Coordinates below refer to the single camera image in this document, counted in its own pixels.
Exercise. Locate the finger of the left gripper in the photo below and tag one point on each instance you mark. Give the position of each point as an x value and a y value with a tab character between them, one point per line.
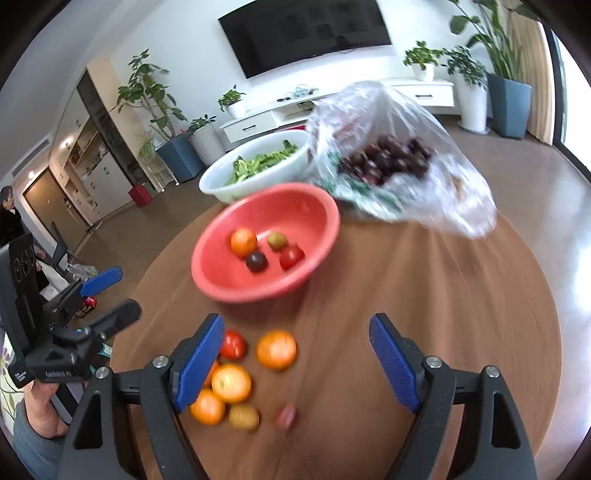
86	343
79	298

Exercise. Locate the large orange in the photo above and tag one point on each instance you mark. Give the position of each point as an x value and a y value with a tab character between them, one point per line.
231	383

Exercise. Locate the clear plastic bag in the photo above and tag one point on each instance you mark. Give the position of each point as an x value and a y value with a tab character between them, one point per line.
453	197

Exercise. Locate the green leafy vegetables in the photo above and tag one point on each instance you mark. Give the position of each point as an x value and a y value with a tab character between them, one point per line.
243	169

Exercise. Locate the right blue planter plant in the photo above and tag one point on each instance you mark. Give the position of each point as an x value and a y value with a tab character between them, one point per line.
511	98

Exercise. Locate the red plastic basin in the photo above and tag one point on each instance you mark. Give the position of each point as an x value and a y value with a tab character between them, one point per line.
306	214

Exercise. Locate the small reddish plum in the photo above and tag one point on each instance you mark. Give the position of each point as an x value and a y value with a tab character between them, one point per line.
286	417

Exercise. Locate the white ribbed planter plant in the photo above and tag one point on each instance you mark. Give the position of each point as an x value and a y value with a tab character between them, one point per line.
204	139

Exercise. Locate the white plastic basin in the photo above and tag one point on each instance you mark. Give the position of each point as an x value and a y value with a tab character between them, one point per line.
290	170

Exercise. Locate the green-brown kiwi fruit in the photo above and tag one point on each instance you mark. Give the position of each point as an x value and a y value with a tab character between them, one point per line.
277	241

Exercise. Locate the brownish passion fruit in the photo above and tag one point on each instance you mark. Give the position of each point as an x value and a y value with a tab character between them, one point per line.
244	417

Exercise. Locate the small plant right cabinet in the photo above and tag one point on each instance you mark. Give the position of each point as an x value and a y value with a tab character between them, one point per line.
423	60

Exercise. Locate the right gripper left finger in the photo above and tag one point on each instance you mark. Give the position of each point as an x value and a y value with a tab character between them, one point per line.
101	444

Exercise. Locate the wall-mounted black television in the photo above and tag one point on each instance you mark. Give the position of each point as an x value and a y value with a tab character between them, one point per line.
266	35

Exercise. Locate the white tall planter plant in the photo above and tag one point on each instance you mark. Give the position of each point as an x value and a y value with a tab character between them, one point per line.
470	80

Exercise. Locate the dark purple passion fruit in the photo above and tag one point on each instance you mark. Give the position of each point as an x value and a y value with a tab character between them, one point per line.
256	262

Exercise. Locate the beige curtain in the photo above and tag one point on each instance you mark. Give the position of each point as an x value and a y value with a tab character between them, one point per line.
528	35

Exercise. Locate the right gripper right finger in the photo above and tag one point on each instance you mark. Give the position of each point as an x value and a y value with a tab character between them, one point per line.
492	443

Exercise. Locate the blue planter tall plant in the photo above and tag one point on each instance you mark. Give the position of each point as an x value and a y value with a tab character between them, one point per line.
146	90

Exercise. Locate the red tomato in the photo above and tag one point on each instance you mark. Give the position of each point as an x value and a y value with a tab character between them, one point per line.
290	256
233	347

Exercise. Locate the left hand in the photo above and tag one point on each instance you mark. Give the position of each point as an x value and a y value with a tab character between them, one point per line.
41	414

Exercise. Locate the red box on floor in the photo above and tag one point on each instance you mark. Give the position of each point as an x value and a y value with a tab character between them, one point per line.
140	195

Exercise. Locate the small potted plant on cabinet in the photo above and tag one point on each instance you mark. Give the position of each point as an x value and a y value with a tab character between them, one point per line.
231	102

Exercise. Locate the person in background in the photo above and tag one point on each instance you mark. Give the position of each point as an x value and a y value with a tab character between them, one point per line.
11	225

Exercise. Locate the dark plums in bag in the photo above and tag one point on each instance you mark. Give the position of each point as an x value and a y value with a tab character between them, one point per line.
380	160

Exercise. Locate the brown tablecloth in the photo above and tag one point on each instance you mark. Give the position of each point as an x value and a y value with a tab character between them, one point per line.
471	303

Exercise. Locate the orange tangerine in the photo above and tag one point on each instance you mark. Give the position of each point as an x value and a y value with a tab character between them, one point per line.
276	350
207	409

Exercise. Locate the red tomato on table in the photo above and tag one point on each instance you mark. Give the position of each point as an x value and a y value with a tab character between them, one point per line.
233	347

